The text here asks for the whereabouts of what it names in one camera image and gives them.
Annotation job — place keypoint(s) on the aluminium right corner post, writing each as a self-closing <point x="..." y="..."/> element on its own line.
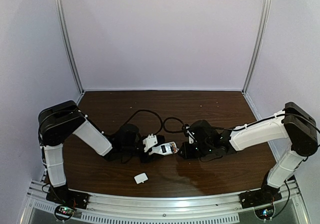
<point x="266" y="5"/>

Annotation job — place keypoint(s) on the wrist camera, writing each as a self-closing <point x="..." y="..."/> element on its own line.
<point x="189" y="134"/>
<point x="149" y="142"/>

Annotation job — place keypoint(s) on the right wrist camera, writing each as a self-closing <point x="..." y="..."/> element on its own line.
<point x="189" y="134"/>

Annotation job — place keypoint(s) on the aluminium left corner post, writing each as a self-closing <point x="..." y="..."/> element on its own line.
<point x="68" y="46"/>

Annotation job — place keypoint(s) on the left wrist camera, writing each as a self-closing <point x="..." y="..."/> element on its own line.
<point x="149" y="142"/>

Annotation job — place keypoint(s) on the aluminium corner post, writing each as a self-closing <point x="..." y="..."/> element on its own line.
<point x="266" y="5"/>
<point x="68" y="46"/>

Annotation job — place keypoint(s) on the aluminium front rail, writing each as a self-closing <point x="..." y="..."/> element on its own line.
<point x="216" y="209"/>

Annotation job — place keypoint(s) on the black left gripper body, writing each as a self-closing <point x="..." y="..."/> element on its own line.
<point x="145" y="156"/>

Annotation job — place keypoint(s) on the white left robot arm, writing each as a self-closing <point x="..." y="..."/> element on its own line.
<point x="64" y="121"/>

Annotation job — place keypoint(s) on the white remote control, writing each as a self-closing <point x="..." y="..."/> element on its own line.
<point x="162" y="149"/>

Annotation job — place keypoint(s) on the white battery cover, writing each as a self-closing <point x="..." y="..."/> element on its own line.
<point x="140" y="178"/>

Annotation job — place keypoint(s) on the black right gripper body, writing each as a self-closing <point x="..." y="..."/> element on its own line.
<point x="187" y="151"/>

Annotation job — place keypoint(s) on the aluminium left floor rail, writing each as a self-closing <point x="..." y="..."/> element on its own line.
<point x="78" y="100"/>

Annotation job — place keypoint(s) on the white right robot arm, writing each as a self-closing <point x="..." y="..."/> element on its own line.
<point x="291" y="123"/>

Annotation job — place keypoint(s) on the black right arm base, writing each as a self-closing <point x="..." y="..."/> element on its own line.
<point x="262" y="196"/>

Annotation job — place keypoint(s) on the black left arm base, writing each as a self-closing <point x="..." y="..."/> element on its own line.
<point x="72" y="199"/>

